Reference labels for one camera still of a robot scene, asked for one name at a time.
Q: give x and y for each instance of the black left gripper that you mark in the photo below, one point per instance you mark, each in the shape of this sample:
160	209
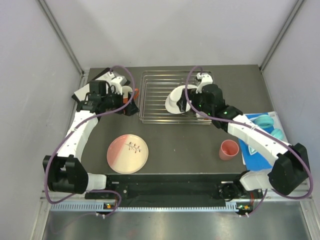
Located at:
131	110

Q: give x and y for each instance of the metal wire dish rack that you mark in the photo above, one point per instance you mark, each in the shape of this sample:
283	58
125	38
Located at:
159	92

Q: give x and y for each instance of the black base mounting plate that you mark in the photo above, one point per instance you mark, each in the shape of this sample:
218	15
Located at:
172	190

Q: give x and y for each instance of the black clipboard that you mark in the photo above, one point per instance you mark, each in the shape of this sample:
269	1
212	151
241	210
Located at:
100	74

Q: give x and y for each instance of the white blue-rimmed plate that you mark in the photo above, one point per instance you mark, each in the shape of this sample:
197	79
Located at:
171	100

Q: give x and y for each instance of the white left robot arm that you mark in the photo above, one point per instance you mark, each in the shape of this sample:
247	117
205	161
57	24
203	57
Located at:
65	172

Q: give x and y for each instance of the orange mug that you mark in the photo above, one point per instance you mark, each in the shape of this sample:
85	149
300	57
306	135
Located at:
126	90

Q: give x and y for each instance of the aluminium frame rail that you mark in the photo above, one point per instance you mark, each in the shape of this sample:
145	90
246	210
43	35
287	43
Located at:
45	8

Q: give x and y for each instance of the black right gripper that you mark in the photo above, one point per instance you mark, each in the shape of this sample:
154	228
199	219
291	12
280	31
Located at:
181	103

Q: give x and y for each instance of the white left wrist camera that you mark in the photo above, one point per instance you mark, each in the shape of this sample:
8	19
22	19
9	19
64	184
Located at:
116	82

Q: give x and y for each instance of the white paper booklet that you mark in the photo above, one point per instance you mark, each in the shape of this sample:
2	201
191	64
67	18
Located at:
80	94

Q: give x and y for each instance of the blue folder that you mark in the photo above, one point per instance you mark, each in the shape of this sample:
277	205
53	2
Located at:
253	160

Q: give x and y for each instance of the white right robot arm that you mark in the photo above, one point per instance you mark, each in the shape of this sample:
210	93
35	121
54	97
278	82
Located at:
288	163

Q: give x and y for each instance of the teal cat-ear headphones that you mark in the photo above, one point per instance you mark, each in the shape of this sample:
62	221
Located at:
264	122

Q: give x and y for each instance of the pink cup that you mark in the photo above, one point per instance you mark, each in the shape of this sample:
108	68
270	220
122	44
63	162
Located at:
228	150

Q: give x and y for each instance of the pink cream plate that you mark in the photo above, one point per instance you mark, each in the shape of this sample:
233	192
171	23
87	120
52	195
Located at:
127	154

